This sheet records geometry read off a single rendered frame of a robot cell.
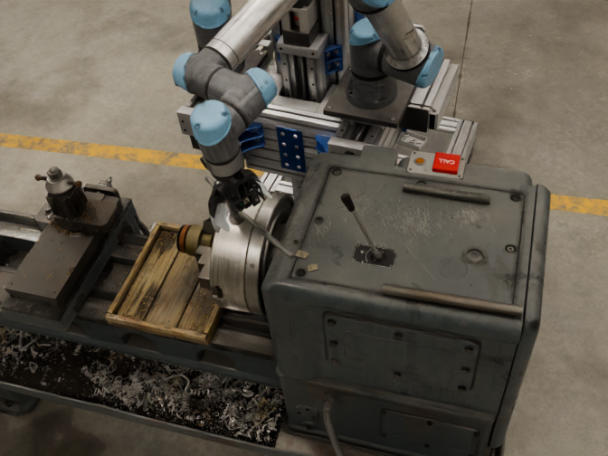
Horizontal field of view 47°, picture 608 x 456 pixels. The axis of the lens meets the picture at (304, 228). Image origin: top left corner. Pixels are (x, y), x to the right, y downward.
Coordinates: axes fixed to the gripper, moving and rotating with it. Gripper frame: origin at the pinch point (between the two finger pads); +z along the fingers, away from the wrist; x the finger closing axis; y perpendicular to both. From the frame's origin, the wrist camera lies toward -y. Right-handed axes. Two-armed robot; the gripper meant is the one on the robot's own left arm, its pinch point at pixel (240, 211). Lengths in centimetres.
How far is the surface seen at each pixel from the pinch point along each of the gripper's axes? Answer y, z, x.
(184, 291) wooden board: -16.8, 40.8, -18.1
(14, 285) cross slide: -45, 30, -53
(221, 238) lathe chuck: -2.2, 7.6, -6.1
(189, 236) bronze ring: -15.3, 18.3, -9.8
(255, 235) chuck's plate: 3.4, 7.0, 0.1
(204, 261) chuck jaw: -6.4, 18.3, -11.2
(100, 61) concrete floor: -260, 164, 44
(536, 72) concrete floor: -67, 170, 218
